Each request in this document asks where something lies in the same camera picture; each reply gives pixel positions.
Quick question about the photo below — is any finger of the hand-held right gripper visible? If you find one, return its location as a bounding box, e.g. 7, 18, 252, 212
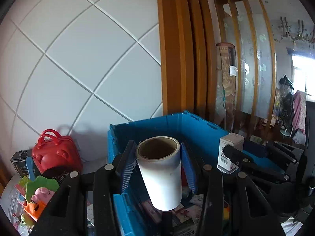
242, 140, 304, 163
223, 145, 291, 182

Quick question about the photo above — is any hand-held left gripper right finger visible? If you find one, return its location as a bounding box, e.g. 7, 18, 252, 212
180, 143, 283, 236

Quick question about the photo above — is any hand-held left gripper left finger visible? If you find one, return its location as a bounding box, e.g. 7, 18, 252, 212
30, 140, 137, 236

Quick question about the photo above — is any small white carton box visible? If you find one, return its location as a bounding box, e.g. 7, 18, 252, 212
217, 133, 245, 174

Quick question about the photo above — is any white paper roll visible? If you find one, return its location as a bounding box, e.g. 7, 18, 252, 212
136, 136, 183, 211

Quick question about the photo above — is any blue plastic folding crate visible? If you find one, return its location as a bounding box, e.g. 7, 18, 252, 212
107, 112, 283, 236

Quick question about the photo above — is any hanging dark garment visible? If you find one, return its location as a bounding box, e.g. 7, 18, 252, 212
279, 75, 294, 126

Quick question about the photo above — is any hanging pink garment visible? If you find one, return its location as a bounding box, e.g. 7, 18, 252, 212
293, 90, 307, 131

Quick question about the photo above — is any rolled patterned carpet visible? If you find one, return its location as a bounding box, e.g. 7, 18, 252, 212
215, 43, 238, 131

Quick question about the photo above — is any black printed pouch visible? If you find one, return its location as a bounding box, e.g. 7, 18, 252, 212
43, 168, 78, 185

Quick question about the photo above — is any red toy suitcase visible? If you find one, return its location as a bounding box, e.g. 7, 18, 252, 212
31, 128, 83, 175

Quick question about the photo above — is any bright window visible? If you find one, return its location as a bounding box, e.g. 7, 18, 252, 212
292, 54, 315, 94

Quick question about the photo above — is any pink plush toy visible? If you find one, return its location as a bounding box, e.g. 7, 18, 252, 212
31, 187, 56, 203

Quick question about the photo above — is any wood framed glass partition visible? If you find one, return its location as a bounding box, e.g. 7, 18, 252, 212
212, 0, 277, 128

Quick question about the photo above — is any blue plastic paddle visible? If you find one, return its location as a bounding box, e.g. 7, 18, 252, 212
25, 157, 35, 180

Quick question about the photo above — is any pig plush orange dress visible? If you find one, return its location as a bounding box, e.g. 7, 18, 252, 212
24, 202, 47, 222

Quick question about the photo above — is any black gift box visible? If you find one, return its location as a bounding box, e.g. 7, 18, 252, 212
10, 149, 41, 180

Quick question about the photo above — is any wooden wall trim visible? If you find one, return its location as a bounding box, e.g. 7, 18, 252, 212
156, 0, 217, 121

